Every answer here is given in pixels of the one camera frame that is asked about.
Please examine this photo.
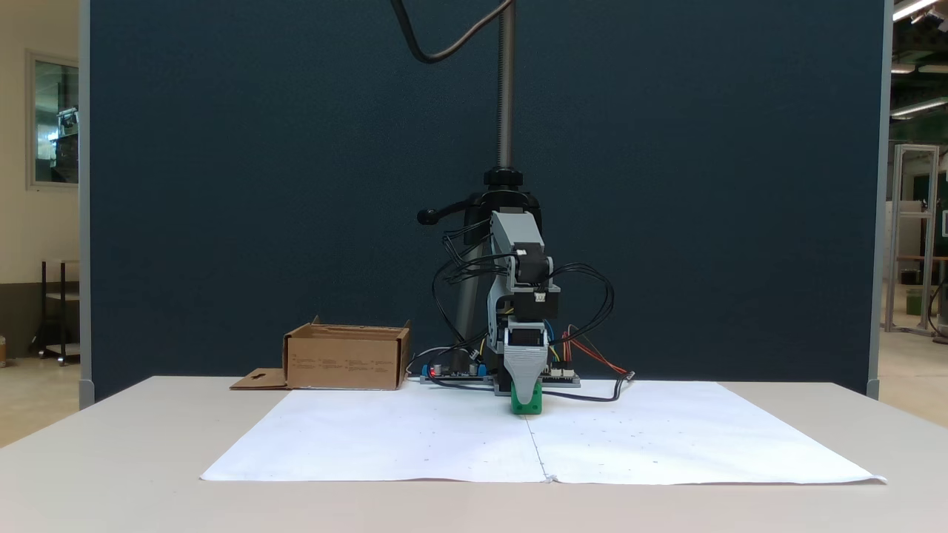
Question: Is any aluminium profile frame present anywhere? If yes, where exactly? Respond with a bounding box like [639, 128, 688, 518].
[884, 144, 943, 335]

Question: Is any black camera cable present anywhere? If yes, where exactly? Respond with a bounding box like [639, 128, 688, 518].
[390, 0, 516, 65]

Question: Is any black arm wire bundle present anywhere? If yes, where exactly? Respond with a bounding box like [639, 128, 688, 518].
[432, 221, 513, 355]

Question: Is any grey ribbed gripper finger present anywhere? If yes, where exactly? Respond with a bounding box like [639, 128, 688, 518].
[505, 347, 551, 405]

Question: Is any grey framed window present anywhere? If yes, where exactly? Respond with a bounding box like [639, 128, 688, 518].
[25, 50, 81, 192]

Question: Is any white paper sheet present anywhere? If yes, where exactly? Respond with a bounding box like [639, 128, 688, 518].
[526, 381, 888, 486]
[199, 385, 550, 484]

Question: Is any blue circuit board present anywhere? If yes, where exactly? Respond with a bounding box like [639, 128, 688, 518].
[419, 361, 495, 386]

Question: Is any black gripper wire loop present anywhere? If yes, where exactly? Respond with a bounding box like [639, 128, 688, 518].
[547, 262, 616, 343]

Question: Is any dark blue partition panel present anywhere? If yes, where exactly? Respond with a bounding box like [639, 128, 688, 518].
[79, 0, 890, 409]

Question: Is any black camera tripod stand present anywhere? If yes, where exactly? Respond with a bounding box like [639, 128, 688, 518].
[416, 0, 546, 358]

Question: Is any black shelf cart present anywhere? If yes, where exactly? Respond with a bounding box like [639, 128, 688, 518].
[30, 258, 81, 368]

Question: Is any brown cardboard box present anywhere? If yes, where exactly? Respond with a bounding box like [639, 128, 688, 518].
[229, 316, 413, 392]

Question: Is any circuit board with orange wires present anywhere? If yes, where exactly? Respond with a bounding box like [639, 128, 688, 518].
[543, 324, 630, 388]

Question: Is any green die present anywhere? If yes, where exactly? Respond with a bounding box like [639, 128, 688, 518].
[510, 381, 544, 416]

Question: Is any black power cable white connector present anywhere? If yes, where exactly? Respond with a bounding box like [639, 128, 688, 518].
[543, 372, 636, 403]

